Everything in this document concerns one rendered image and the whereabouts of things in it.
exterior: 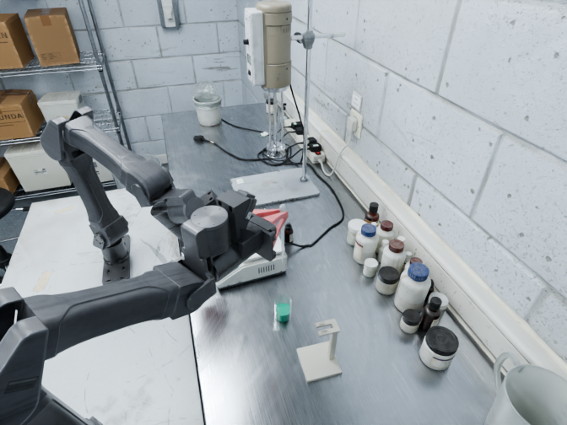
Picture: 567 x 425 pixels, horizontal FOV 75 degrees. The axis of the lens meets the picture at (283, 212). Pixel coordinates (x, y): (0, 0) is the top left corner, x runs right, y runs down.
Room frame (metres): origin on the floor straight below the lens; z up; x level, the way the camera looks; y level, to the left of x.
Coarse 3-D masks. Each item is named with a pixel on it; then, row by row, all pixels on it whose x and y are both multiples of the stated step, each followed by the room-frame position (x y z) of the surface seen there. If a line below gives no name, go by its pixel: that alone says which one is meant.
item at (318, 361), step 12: (324, 324) 0.47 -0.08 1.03; (336, 324) 0.47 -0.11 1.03; (336, 336) 0.47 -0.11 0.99; (300, 348) 0.49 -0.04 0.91; (312, 348) 0.49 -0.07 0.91; (324, 348) 0.49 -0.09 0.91; (300, 360) 0.46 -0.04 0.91; (312, 360) 0.46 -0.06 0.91; (324, 360) 0.46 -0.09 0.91; (336, 360) 0.46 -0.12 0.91; (312, 372) 0.44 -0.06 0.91; (324, 372) 0.44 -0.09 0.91; (336, 372) 0.44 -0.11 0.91
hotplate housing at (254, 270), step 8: (280, 256) 0.73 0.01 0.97; (240, 264) 0.71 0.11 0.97; (248, 264) 0.70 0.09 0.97; (256, 264) 0.71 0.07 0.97; (264, 264) 0.71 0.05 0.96; (272, 264) 0.72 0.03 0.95; (280, 264) 0.73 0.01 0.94; (232, 272) 0.69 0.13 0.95; (240, 272) 0.69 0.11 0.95; (248, 272) 0.70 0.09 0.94; (256, 272) 0.71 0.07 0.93; (264, 272) 0.71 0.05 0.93; (272, 272) 0.72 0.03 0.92; (280, 272) 0.73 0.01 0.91; (224, 280) 0.68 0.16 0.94; (232, 280) 0.68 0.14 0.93; (240, 280) 0.69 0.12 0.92; (248, 280) 0.70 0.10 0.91
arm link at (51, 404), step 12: (48, 396) 0.22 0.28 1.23; (36, 408) 0.20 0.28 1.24; (48, 408) 0.21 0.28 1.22; (60, 408) 0.22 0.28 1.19; (36, 420) 0.20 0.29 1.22; (48, 420) 0.21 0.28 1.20; (60, 420) 0.22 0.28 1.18; (72, 420) 0.22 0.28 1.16; (84, 420) 0.25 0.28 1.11; (96, 420) 0.27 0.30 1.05
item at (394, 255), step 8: (392, 240) 0.75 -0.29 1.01; (400, 240) 0.75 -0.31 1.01; (384, 248) 0.75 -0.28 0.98; (392, 248) 0.73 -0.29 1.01; (400, 248) 0.72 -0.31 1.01; (384, 256) 0.73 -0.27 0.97; (392, 256) 0.72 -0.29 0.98; (400, 256) 0.72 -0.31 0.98; (384, 264) 0.73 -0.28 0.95; (392, 264) 0.71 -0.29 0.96; (400, 264) 0.71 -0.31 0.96; (400, 272) 0.72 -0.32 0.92
